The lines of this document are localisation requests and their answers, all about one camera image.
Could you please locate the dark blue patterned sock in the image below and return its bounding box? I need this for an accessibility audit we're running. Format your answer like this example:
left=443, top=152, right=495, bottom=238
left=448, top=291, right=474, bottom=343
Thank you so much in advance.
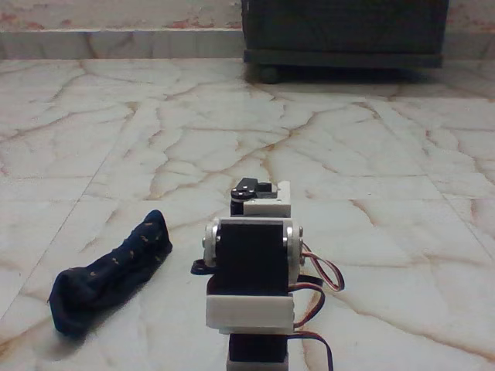
left=46, top=209, right=174, bottom=341

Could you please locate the dark wooden cabinet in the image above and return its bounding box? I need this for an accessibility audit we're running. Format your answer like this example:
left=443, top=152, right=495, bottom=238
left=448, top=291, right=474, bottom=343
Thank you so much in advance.
left=239, top=0, right=450, bottom=70

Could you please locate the red white looped servo cable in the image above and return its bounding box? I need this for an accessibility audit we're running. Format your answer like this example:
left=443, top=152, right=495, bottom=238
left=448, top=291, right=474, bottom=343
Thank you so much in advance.
left=299, top=242, right=344, bottom=294

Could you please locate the black red arched servo cable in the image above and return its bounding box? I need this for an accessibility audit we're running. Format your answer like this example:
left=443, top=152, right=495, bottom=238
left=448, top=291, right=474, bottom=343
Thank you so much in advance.
left=288, top=284, right=326, bottom=330

